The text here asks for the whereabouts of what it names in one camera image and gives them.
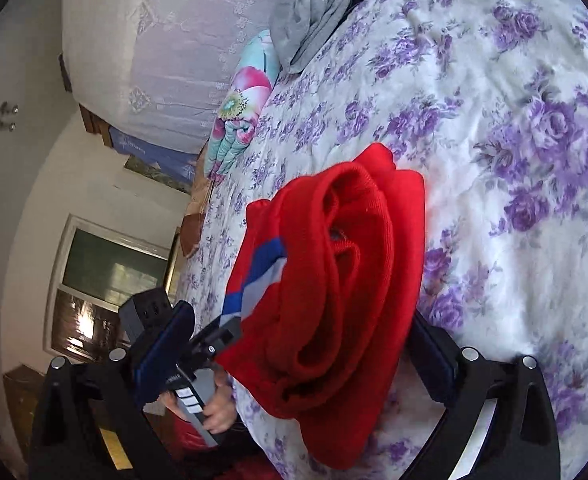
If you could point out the folded turquoise floral quilt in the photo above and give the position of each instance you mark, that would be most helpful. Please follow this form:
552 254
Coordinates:
244 95

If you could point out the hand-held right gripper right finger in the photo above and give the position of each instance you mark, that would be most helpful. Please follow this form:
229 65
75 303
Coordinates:
434 360

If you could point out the red pants with striped trim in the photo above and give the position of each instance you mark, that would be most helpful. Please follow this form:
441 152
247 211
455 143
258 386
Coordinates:
324 285

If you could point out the white-framed interior window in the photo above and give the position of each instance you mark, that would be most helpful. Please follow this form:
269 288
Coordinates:
109 270

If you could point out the wooden cabinet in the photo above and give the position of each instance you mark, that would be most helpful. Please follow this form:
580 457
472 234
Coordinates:
24 400

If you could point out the person's left hand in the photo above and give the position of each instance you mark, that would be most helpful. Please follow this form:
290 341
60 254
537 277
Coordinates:
221 405

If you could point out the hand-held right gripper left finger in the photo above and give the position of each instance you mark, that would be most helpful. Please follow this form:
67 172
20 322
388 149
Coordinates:
164 355

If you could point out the grey garment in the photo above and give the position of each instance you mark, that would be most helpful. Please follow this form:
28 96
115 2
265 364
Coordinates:
309 15

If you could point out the lilac lace headboard cover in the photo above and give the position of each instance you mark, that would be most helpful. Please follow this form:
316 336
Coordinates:
174 35

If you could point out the person's dark red clothing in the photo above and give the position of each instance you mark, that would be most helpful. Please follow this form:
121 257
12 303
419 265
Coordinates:
189 430

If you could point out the purple floral bed blanket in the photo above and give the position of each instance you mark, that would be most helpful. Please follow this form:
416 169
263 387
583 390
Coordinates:
499 85

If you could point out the yellow object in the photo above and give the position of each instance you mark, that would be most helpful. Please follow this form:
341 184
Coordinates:
116 447

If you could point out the blue wall poster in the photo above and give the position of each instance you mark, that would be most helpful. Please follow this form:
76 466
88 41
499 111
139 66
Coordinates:
149 155

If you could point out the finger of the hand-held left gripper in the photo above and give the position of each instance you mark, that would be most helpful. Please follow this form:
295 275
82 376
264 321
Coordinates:
221 332

